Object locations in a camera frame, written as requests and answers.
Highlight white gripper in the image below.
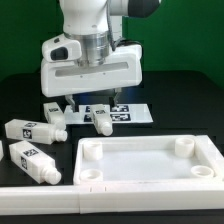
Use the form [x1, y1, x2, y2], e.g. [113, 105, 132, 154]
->
[41, 34, 142, 113]

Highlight white desk top tray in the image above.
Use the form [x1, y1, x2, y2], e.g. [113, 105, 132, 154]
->
[73, 135, 224, 185]

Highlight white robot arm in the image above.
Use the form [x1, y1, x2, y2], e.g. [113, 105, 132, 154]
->
[41, 0, 161, 105]

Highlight white marker sheet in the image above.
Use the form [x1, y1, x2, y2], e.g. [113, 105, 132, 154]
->
[64, 104, 153, 124]

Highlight white front fence bar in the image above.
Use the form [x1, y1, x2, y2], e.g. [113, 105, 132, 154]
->
[0, 182, 224, 215]

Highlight white block left edge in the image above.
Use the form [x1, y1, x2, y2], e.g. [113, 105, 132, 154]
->
[0, 140, 4, 162]

